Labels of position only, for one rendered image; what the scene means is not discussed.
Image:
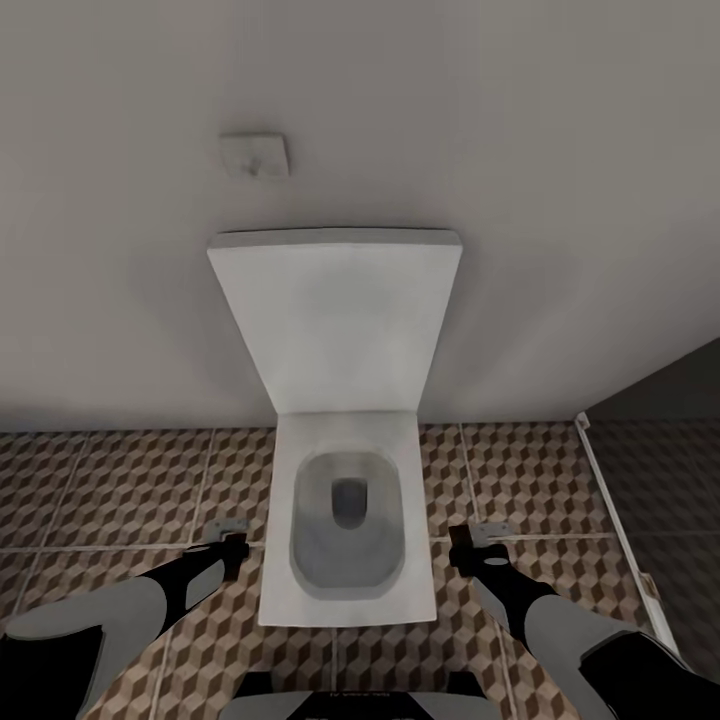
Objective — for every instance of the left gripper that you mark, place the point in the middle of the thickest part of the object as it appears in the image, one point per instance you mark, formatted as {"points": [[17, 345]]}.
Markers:
{"points": [[232, 552]]}

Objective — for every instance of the toilet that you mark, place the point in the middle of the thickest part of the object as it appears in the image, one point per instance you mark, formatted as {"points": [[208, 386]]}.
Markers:
{"points": [[342, 324]]}

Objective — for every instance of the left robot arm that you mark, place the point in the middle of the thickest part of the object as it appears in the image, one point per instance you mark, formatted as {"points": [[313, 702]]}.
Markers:
{"points": [[58, 660]]}

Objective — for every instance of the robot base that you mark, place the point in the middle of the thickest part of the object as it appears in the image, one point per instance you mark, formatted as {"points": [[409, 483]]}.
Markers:
{"points": [[463, 701]]}

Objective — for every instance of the mousetrap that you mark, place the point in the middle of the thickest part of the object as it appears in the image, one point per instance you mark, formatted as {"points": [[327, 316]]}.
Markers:
{"points": [[231, 574], [460, 536]]}

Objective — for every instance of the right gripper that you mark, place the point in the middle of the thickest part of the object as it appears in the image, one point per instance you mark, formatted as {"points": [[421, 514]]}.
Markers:
{"points": [[465, 557]]}

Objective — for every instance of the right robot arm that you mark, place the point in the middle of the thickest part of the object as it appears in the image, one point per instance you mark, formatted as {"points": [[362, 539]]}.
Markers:
{"points": [[608, 669]]}

